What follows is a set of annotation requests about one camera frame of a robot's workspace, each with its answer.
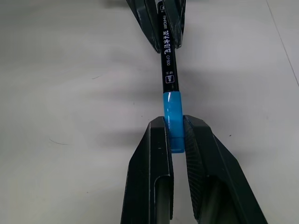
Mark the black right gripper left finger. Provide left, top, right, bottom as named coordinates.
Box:
left=120, top=116, right=174, bottom=224

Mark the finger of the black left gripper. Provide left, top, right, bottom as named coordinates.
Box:
left=163, top=0, right=188, bottom=49
left=126, top=0, right=162, bottom=56

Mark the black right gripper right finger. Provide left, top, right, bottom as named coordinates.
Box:
left=183, top=114, right=268, bottom=224

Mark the black marker with white print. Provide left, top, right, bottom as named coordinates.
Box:
left=156, top=0, right=181, bottom=94

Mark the blue marker cap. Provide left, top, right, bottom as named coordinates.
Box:
left=162, top=91, right=186, bottom=155

